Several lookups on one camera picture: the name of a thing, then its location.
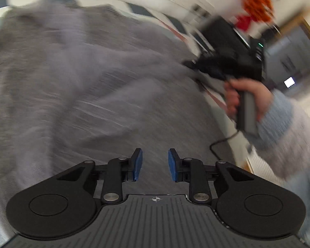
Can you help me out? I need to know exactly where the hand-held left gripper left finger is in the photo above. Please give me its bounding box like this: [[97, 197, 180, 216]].
[[54, 148, 143, 204]]

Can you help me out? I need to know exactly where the person's right forearm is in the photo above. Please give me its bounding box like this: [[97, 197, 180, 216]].
[[247, 89, 310, 241]]

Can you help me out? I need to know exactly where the patterned bedsheet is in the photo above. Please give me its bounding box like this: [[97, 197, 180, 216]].
[[0, 0, 251, 171]]

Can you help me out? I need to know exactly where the orange red wall decoration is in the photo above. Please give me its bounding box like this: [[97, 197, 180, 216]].
[[234, 0, 278, 29]]

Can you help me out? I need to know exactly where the grey knit sweater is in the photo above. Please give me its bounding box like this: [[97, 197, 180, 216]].
[[0, 0, 238, 228]]

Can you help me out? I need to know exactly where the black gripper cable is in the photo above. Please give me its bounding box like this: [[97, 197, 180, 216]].
[[209, 130, 241, 164]]

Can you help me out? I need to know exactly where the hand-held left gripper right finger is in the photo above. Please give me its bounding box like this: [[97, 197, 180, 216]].
[[167, 148, 257, 204]]

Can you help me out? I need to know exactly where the person's right hand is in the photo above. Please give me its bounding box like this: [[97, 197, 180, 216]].
[[223, 78, 273, 122]]

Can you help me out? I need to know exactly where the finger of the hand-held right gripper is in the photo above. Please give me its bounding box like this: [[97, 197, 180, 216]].
[[182, 57, 210, 73]]

